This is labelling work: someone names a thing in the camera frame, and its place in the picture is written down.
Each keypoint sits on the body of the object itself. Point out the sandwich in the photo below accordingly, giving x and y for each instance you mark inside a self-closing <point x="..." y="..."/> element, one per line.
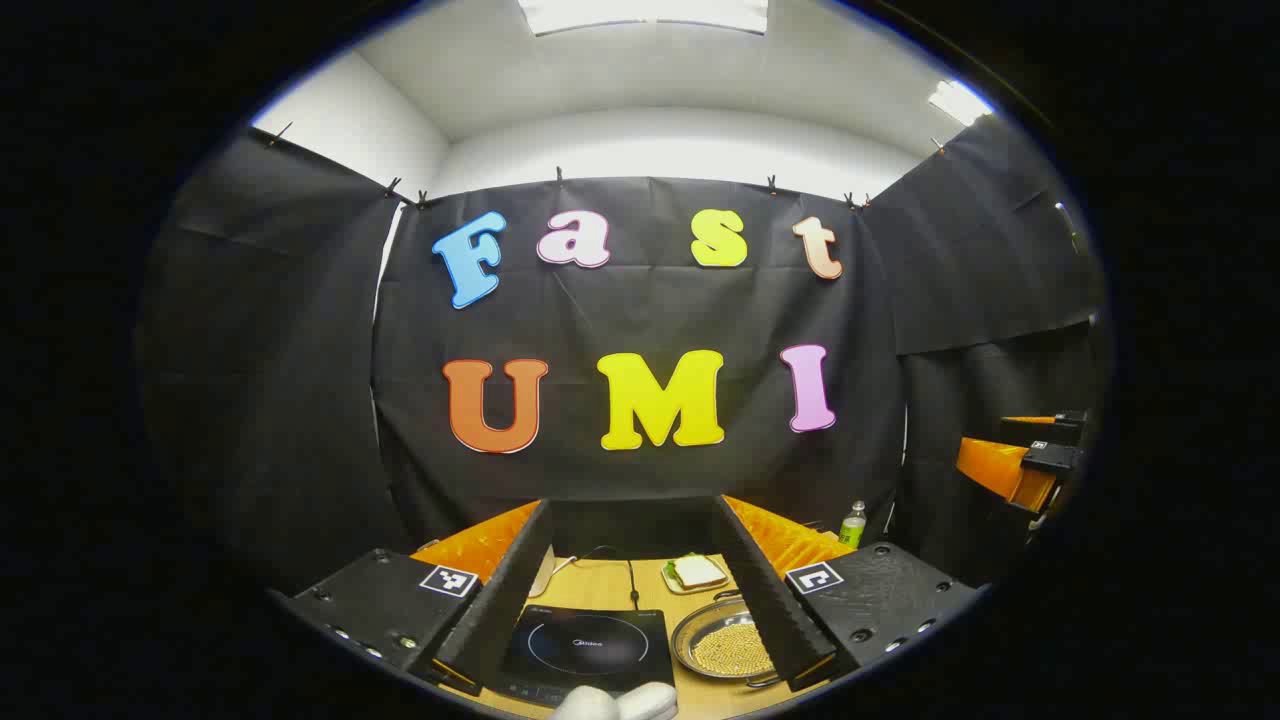
<point x="697" y="571"/>

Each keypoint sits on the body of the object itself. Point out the small ceiling light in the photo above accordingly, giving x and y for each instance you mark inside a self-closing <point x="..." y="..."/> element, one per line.
<point x="958" y="102"/>

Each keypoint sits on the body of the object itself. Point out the green drink bottle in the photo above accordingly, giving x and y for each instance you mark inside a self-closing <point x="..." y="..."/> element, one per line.
<point x="852" y="527"/>

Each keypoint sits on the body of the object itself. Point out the stainless steel pot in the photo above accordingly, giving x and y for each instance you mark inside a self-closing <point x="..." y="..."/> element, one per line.
<point x="690" y="640"/>

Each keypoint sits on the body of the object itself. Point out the cream sandwich plate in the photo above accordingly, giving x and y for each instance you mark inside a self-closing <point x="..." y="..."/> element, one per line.
<point x="690" y="590"/>

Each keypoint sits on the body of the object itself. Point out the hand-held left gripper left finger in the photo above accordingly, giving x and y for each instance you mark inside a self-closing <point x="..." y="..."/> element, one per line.
<point x="500" y="610"/>

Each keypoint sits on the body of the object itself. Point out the black backdrop cloth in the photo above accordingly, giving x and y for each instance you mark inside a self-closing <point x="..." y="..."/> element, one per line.
<point x="280" y="380"/>

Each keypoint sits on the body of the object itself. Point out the large ceiling light panel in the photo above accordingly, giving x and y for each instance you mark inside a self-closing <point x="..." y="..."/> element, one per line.
<point x="640" y="12"/>

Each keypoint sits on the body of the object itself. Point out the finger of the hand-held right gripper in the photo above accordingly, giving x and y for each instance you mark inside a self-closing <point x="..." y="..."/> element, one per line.
<point x="1045" y="428"/>
<point x="1000" y="470"/>

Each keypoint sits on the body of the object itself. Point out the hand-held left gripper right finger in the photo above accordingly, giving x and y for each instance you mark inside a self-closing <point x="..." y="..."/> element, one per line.
<point x="765" y="610"/>

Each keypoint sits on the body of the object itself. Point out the black induction cooktop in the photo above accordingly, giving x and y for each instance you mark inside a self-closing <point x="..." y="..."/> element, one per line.
<point x="590" y="650"/>

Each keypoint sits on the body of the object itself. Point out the pile of soybeans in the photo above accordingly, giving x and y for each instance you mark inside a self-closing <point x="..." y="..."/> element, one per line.
<point x="735" y="650"/>

